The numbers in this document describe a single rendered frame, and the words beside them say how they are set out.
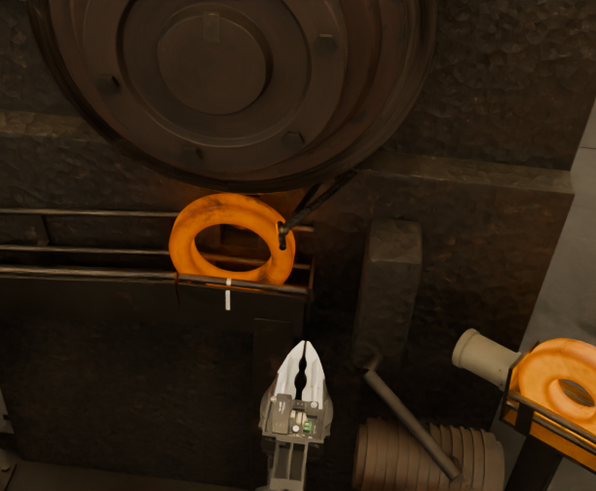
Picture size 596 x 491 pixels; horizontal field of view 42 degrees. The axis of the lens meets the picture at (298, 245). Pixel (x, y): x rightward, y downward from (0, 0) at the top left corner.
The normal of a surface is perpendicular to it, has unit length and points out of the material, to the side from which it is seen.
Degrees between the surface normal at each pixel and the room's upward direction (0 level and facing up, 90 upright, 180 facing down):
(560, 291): 0
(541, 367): 90
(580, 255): 0
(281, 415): 17
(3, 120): 0
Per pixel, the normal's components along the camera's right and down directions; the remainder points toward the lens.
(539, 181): 0.06, -0.75
